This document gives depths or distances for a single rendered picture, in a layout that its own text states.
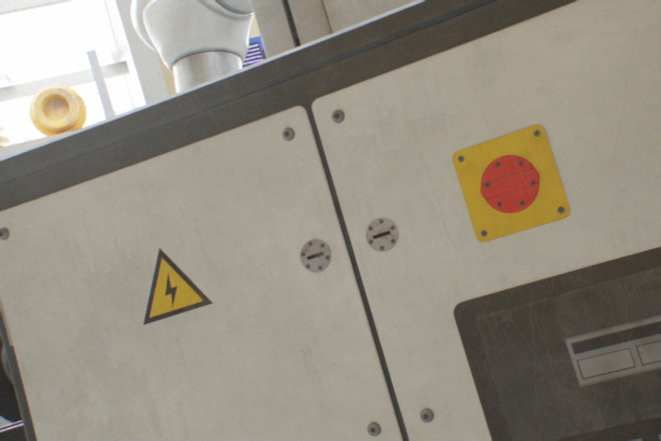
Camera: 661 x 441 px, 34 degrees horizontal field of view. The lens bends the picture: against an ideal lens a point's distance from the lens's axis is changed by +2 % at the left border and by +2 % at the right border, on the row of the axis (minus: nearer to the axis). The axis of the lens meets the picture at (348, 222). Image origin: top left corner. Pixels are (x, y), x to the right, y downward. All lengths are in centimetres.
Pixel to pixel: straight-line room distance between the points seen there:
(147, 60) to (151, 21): 526
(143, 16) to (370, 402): 102
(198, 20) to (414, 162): 90
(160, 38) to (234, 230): 89
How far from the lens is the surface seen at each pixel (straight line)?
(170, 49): 156
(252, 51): 679
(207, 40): 154
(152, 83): 682
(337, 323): 69
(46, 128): 1059
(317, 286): 69
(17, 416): 443
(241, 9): 154
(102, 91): 1040
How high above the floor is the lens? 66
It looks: 5 degrees up
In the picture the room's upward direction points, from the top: 16 degrees counter-clockwise
